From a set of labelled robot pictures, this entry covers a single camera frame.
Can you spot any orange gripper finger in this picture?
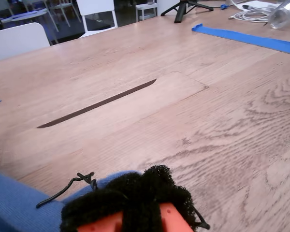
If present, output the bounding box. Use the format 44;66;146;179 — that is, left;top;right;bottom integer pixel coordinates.
59;189;136;232
106;164;196;232

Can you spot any blue printed T-shirt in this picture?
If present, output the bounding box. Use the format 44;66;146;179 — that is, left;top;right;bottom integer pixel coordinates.
0;168;145;232

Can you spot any long blue tape strip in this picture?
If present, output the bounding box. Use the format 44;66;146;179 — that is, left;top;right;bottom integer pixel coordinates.
191;23;290;57

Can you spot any white chair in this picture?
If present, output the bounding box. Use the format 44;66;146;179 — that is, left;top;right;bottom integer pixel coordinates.
0;22;51;63
76;0;118;39

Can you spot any black tabletop tripod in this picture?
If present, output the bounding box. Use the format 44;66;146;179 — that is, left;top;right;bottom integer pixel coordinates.
160;0;215;24

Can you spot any small white stool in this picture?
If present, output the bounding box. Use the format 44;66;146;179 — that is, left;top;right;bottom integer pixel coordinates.
135;2;159;23

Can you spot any grey round cafe table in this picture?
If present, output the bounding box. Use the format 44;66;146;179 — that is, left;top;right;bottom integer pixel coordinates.
0;11;50;31

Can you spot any white paper sheet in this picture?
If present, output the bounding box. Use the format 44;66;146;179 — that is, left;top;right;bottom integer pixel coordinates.
234;0;285;10

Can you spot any clear plastic cup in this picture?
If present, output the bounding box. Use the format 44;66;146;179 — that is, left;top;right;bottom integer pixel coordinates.
270;0;290;30

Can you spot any black twist tie wire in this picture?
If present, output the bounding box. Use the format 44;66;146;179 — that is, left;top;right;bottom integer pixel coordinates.
35;172;98;209
193;206;211;230

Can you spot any wooden table cable hatch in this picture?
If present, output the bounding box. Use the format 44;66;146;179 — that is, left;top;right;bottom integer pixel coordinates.
36;71;210;129

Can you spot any coiled white cable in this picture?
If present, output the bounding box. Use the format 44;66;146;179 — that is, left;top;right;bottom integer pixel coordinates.
228;6;278;24

